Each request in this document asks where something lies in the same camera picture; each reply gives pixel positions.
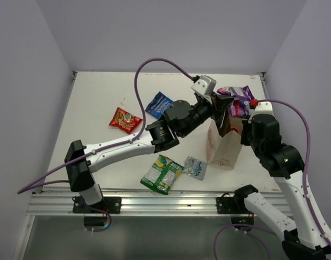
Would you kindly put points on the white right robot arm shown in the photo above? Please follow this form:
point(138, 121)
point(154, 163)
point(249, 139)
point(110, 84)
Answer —
point(306, 236)

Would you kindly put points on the small silver snack packet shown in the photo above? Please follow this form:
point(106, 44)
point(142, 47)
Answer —
point(195, 168)

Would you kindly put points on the aluminium mounting rail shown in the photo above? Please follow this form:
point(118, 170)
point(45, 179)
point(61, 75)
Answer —
point(58, 202)

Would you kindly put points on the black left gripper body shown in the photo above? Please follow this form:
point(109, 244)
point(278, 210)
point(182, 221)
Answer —
point(201, 110)

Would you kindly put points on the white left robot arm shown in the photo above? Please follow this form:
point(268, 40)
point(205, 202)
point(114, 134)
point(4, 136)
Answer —
point(82, 161)

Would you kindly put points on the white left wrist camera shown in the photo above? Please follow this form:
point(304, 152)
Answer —
point(203, 86)

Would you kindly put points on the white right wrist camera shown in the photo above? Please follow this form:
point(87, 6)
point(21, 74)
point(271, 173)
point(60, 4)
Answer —
point(260, 107)

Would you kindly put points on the brown chip bag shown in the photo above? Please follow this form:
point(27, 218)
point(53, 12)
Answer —
point(223, 125)

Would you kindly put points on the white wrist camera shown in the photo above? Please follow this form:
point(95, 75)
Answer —
point(203, 86)
point(260, 107)

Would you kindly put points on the small red snack packet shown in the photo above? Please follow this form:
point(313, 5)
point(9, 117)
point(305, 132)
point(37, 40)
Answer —
point(125, 121)

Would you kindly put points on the blue Kettle chip bag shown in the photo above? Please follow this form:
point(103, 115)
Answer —
point(158, 105)

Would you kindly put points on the beige paper bag orange handles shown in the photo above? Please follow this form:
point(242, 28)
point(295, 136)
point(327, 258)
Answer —
point(223, 151)

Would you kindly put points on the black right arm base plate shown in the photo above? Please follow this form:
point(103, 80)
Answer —
point(226, 204)

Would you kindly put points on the purple snack bag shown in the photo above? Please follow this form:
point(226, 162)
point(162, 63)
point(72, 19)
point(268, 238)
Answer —
point(242, 96)

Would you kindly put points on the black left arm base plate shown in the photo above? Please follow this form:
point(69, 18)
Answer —
point(112, 205)

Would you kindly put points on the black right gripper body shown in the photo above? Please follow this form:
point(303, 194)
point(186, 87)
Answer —
point(246, 137)

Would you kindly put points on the green snack bag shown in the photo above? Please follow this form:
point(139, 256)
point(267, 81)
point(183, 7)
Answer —
point(162, 175)

